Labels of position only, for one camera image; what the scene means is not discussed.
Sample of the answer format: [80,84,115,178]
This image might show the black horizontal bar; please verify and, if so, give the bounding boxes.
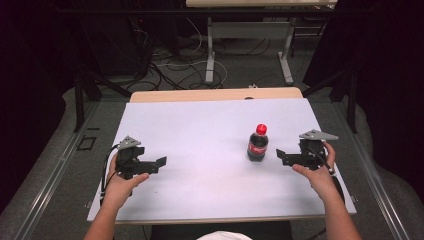
[55,7,338,17]

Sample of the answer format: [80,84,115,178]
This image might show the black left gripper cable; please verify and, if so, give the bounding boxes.
[99,143,120,203]

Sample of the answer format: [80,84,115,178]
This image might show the person's left hand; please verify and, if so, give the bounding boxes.
[102,154,151,210]

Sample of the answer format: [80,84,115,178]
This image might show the white floor cable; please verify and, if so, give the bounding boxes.
[156,17,229,88]

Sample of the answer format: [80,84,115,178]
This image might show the black metal stand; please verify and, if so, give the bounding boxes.
[300,68,360,135]
[73,68,133,133]

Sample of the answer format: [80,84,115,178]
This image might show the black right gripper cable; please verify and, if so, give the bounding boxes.
[307,145,347,205]

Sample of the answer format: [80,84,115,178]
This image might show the person's right hand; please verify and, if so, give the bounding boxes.
[292,141,338,202]

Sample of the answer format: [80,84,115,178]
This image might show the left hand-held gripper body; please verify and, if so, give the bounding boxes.
[114,134,153,181]

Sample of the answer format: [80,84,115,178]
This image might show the metal floor rail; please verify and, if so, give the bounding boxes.
[12,101,102,240]
[333,101,412,240]

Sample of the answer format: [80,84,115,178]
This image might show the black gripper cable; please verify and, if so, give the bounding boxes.
[99,143,120,203]
[307,145,347,205]

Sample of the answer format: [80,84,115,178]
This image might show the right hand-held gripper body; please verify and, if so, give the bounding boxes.
[298,129,340,171]

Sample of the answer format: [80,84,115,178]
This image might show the wooden table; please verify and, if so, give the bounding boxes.
[86,87,358,226]

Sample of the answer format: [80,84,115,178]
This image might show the person's dark pants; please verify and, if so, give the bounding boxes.
[149,220,295,240]

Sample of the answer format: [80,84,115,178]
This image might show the black floor cable bundle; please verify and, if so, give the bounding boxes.
[128,16,228,92]

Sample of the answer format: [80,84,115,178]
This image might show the desk with white legs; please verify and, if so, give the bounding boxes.
[185,0,339,86]

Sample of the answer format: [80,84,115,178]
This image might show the cola bottle with red label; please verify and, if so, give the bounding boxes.
[246,132,270,164]

